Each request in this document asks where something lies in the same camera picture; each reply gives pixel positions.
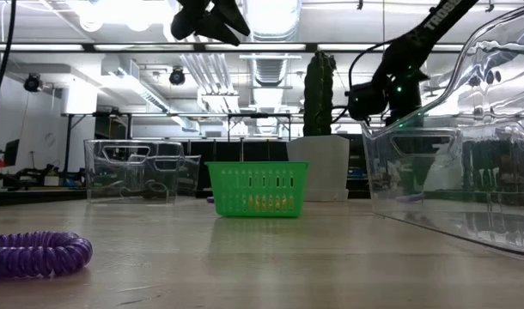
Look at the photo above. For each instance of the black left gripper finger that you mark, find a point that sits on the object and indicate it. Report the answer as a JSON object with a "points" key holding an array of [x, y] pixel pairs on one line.
{"points": [[221, 32], [236, 17]]}

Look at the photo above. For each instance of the clear plastic bin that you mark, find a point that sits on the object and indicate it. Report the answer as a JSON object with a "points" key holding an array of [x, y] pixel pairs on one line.
{"points": [[481, 171], [94, 171]]}

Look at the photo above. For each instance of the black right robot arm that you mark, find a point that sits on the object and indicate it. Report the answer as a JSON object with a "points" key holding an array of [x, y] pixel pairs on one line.
{"points": [[416, 43]]}

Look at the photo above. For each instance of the tall green cactus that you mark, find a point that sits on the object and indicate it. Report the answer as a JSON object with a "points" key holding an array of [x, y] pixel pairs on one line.
{"points": [[318, 94]]}

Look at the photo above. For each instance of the black ceiling spotlight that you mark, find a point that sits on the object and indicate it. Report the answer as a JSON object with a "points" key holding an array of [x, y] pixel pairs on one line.
{"points": [[32, 82], [177, 76]]}

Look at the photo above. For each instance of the black framed background table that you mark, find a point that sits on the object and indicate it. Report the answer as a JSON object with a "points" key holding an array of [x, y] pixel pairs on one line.
{"points": [[262, 115]]}

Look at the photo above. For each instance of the black low cabinet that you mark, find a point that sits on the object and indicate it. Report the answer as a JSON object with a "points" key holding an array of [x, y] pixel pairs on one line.
{"points": [[227, 152]]}

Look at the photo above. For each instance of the green plastic basket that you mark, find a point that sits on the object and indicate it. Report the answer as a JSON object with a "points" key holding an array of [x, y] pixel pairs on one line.
{"points": [[215, 184]]}

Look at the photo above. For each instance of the black monitor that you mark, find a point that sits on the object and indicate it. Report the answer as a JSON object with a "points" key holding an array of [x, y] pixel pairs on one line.
{"points": [[11, 152]]}

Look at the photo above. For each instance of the silver ventilation duct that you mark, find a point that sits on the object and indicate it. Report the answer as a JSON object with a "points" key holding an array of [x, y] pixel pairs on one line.
{"points": [[270, 17]]}

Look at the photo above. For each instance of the black table frame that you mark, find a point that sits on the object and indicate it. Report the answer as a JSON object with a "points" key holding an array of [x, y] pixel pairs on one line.
{"points": [[30, 197]]}

